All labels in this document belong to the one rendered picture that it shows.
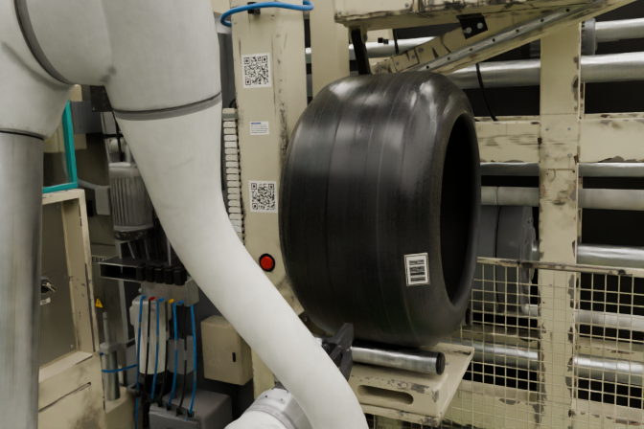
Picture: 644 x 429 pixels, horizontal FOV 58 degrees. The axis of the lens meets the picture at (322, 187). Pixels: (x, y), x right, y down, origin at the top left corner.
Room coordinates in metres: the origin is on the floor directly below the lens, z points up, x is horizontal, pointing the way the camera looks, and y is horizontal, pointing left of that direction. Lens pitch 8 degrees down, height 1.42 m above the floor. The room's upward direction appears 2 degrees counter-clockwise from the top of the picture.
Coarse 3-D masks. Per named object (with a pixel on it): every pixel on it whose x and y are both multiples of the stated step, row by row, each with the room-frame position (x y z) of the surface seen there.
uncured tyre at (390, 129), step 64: (320, 128) 1.12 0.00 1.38; (384, 128) 1.06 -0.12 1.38; (448, 128) 1.12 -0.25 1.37; (320, 192) 1.05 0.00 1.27; (384, 192) 1.00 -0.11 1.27; (448, 192) 1.52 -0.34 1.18; (320, 256) 1.05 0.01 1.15; (384, 256) 0.99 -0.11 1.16; (448, 256) 1.47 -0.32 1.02; (320, 320) 1.13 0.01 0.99; (384, 320) 1.05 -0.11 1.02; (448, 320) 1.12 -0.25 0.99
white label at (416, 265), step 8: (408, 256) 0.98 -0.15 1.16; (416, 256) 0.98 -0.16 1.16; (424, 256) 0.98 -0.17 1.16; (408, 264) 0.99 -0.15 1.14; (416, 264) 0.99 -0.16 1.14; (424, 264) 0.99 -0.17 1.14; (408, 272) 0.99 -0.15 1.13; (416, 272) 0.99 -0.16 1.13; (424, 272) 0.99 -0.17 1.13; (408, 280) 0.99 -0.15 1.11; (416, 280) 0.99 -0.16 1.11; (424, 280) 0.99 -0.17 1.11
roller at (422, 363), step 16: (320, 336) 1.22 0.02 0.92; (352, 352) 1.17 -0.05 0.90; (368, 352) 1.16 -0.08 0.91; (384, 352) 1.14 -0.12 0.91; (400, 352) 1.13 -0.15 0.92; (416, 352) 1.12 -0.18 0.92; (432, 352) 1.11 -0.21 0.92; (400, 368) 1.13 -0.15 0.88; (416, 368) 1.11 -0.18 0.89; (432, 368) 1.10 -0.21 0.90
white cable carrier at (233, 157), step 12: (228, 108) 1.40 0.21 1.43; (228, 120) 1.40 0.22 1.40; (228, 132) 1.40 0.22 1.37; (228, 144) 1.40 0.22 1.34; (228, 156) 1.40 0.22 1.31; (228, 168) 1.40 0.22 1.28; (240, 168) 1.42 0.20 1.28; (240, 180) 1.42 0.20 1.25; (228, 192) 1.40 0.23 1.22; (240, 192) 1.43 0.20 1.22; (240, 204) 1.39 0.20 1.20; (240, 216) 1.39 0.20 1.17; (240, 228) 1.39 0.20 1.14
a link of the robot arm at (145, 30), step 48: (48, 0) 0.48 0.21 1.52; (96, 0) 0.48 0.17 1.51; (144, 0) 0.48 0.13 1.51; (192, 0) 0.50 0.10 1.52; (48, 48) 0.49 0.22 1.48; (96, 48) 0.48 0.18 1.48; (144, 48) 0.48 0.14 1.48; (192, 48) 0.50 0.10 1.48; (144, 96) 0.50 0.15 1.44; (192, 96) 0.51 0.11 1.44
